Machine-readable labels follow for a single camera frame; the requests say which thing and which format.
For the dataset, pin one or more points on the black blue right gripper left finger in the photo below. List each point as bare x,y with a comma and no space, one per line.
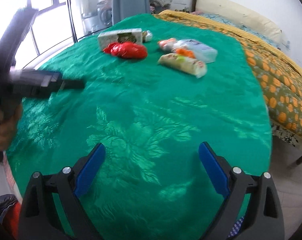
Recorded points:
39,218

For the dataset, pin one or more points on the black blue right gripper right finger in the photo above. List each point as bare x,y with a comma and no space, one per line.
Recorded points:
254,197

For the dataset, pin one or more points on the blue plastic trash basket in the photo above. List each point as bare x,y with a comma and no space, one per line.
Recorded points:
236,228

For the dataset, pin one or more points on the person's left hand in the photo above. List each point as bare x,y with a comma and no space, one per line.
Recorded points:
8,127

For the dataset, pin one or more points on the red and dark clothing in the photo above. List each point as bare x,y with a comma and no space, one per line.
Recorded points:
9,216

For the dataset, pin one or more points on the washing machine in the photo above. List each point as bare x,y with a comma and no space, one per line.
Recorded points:
104,11

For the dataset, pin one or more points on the crumpled red plastic wrapper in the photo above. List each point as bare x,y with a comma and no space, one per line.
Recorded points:
126,50

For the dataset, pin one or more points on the orange pumpkin pattern quilt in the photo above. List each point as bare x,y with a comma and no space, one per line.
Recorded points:
279,77

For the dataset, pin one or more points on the white green cardboard box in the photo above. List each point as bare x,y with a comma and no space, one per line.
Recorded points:
122,35

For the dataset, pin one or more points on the small silver foil wrapper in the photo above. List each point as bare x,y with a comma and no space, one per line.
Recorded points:
147,36

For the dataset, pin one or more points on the green embroidered bedspread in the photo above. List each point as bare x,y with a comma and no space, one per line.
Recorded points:
151,118

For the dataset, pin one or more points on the orange white snack packet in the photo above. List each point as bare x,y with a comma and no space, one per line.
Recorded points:
167,45

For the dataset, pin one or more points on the cream green snack packet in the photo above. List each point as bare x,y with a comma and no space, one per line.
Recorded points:
185,64

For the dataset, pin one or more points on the pile of clothes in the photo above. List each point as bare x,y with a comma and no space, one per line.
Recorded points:
157,6

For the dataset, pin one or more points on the clear plastic storage box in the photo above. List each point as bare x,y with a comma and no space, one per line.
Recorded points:
200,50

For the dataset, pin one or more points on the cream pillow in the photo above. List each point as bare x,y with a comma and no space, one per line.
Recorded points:
241,16

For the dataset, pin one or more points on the wooden bed frame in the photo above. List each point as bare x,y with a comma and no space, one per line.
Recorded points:
289,140

